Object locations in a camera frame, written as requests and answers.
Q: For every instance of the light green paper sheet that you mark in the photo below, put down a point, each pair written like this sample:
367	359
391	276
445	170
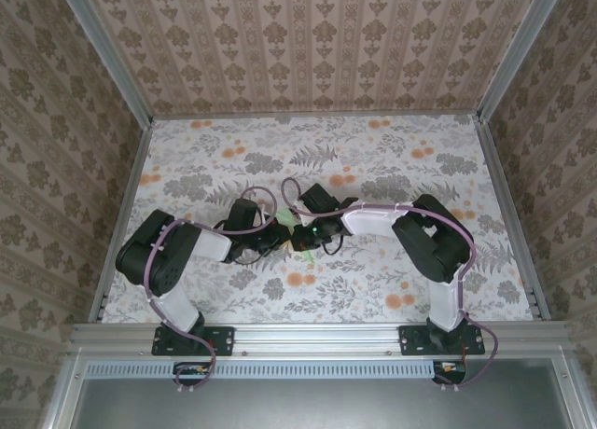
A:
308	257

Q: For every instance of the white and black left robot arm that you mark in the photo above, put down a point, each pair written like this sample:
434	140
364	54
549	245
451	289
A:
154	261

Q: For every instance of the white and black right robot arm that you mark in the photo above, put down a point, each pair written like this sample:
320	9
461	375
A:
434	242

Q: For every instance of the floral patterned table cover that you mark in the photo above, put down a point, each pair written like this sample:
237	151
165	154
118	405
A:
326	298

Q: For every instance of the grey metal panel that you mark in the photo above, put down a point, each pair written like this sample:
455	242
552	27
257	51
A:
326	405

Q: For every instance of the black power connector module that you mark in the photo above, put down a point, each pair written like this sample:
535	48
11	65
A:
450	370
191	370

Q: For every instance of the long aluminium frame rail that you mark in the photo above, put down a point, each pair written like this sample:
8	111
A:
317	336

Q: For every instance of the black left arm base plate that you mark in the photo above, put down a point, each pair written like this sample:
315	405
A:
224	340

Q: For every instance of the aluminium side rail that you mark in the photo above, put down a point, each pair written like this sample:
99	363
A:
121	219
513	214

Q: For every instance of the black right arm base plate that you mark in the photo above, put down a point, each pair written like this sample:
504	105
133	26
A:
412	340

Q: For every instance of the aluminium corner post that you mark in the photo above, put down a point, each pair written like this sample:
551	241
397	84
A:
517	51
107	51

